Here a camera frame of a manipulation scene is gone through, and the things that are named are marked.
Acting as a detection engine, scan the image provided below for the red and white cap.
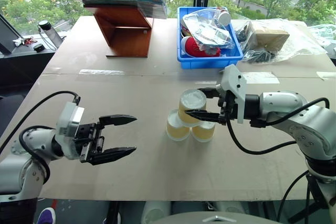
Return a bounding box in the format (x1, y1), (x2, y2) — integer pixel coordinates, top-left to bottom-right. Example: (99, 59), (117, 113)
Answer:
(181, 36), (222, 57)

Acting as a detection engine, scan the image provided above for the black lower body cable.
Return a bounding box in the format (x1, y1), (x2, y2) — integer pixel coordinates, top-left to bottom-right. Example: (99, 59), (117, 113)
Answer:
(276, 169), (311, 222)

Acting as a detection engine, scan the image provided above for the white capped plastic bottle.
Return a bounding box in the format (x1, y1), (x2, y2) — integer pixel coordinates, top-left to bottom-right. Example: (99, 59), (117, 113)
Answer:
(214, 7), (232, 27)

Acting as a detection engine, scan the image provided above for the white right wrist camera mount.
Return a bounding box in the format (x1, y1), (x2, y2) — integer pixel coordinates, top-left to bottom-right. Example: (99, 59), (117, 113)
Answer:
(218, 64), (248, 124)

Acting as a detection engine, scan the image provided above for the brown wooden shelf stand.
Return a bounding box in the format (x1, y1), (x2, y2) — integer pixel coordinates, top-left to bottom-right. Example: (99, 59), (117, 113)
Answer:
(73, 0), (155, 58)

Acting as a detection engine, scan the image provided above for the bundle of black parts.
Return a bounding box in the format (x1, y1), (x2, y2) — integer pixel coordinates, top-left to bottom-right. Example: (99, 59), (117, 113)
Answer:
(244, 49), (276, 63)

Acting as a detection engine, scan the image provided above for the large clear plastic bag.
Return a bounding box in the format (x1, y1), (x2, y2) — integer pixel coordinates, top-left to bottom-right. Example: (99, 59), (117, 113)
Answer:
(232, 18), (328, 64)

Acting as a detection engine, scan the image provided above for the blue plastic bin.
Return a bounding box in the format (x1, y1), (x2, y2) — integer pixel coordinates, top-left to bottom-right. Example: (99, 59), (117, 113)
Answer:
(176, 6), (244, 70)

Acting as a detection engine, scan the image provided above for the yellow paper cup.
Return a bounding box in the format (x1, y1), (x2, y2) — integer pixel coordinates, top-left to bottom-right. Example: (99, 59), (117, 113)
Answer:
(191, 122), (216, 143)
(177, 89), (207, 128)
(166, 109), (191, 142)

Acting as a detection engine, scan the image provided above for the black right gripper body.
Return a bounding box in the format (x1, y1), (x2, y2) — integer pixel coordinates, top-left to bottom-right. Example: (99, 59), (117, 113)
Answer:
(216, 88), (237, 127)

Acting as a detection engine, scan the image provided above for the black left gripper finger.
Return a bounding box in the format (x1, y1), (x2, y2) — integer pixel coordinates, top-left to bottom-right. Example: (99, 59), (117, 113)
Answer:
(98, 114), (138, 131)
(91, 146), (138, 166)

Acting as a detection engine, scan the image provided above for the white cylinder under table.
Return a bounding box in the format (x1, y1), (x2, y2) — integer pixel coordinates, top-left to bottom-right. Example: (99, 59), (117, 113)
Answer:
(141, 200), (172, 224)
(214, 201), (247, 215)

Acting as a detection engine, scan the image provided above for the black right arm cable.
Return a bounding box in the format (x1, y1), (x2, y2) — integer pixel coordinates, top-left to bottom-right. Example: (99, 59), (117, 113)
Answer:
(226, 97), (331, 156)

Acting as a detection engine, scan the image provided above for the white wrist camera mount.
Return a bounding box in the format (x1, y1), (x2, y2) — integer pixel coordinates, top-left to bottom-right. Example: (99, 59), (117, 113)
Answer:
(56, 101), (86, 161)
(218, 64), (248, 124)

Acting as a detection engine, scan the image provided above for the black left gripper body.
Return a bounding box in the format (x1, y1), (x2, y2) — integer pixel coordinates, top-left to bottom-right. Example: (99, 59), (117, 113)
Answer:
(73, 123), (106, 164)

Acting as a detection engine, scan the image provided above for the brown cardboard box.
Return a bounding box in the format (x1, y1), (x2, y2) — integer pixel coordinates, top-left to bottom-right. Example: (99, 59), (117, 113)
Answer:
(250, 21), (290, 52)

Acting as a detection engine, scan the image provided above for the clear bottle with black cap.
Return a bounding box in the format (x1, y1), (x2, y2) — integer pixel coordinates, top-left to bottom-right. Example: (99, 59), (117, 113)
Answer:
(38, 20), (64, 51)

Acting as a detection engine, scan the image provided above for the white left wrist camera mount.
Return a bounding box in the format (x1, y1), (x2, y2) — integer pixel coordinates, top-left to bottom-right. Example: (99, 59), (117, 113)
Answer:
(56, 101), (86, 161)

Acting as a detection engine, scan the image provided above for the silver robot torso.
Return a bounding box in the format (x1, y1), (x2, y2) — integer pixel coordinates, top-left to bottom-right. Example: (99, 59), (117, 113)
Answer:
(150, 211), (279, 224)

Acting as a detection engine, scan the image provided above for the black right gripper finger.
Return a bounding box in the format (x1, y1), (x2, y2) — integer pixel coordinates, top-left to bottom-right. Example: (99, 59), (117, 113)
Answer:
(184, 110), (221, 123)
(196, 87), (220, 99)

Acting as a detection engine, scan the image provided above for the dark side desk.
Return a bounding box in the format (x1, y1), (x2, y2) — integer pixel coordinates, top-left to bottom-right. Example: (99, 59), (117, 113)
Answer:
(0, 13), (69, 141)

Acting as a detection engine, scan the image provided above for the white paper label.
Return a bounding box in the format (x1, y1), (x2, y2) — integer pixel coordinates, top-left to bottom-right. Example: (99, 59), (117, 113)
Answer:
(243, 71), (280, 84)

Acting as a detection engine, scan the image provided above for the bunch of keys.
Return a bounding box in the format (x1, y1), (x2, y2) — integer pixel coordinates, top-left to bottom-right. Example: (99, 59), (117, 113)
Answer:
(12, 37), (35, 47)

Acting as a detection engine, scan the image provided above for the purple shoe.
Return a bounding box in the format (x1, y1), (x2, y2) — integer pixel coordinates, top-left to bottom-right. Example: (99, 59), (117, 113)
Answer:
(37, 207), (57, 224)

